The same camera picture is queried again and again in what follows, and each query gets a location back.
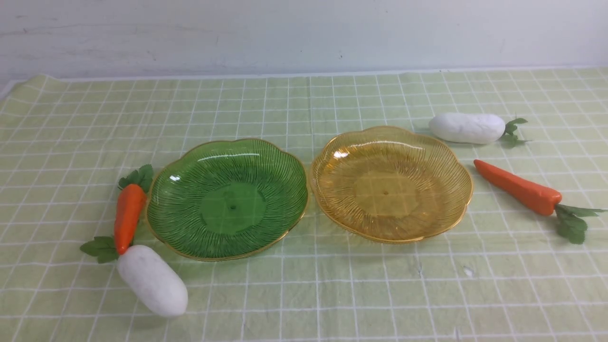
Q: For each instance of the white toy radish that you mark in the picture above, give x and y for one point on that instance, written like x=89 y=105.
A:
x=481 y=129
x=151 y=279

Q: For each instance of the orange toy carrot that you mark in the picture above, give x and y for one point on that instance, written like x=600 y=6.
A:
x=131 y=200
x=541 y=200

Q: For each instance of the amber ribbed plastic plate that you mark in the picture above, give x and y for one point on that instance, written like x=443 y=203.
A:
x=390 y=185

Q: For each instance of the green ribbed plastic plate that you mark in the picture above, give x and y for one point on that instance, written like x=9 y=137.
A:
x=224 y=200

